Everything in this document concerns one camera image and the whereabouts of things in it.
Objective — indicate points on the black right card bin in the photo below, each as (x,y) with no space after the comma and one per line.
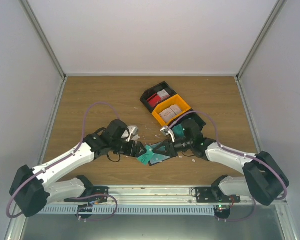
(197,121)

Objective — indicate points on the yellow middle card bin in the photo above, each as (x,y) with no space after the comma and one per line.
(176,99)

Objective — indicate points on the aluminium mounting rail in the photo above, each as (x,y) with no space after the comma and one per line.
(122,193)

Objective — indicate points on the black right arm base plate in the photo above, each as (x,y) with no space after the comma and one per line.
(208,194)

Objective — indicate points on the black left card bin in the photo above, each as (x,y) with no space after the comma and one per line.
(151,91)

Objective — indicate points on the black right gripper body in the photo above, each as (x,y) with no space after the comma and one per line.
(189,143)

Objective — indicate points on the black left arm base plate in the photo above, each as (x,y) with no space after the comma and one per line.
(96,190)

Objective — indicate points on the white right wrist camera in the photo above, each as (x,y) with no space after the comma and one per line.
(165,130)

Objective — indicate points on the teal card stack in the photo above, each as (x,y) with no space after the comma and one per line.
(178,131)

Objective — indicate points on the black card bin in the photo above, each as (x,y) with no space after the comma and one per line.
(151,91)
(197,121)

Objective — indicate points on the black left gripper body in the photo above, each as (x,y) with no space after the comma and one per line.
(117,148)

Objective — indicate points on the black leather card holder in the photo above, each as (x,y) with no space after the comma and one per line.
(161,158)

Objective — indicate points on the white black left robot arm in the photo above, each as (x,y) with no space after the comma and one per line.
(34,188)

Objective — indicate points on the grey slotted cable duct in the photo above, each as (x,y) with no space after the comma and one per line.
(188,210)

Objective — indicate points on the red white card stack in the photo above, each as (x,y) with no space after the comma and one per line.
(158,97)

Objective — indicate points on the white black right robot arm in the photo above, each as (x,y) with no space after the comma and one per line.
(262,179)

